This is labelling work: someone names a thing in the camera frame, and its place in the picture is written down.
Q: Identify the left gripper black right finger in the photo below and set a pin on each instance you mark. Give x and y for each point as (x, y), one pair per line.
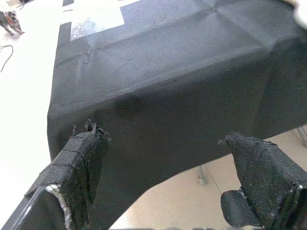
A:
(263, 172)

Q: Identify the grey metal table leg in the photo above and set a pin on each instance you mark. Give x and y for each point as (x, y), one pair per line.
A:
(301, 135)
(201, 176)

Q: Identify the black tablecloth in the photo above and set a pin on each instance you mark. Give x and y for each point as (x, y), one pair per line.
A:
(168, 72)

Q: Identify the clear plastic bag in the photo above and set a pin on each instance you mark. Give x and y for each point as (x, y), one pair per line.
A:
(84, 28)

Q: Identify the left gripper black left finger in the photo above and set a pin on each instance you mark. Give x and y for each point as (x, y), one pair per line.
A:
(79, 163)

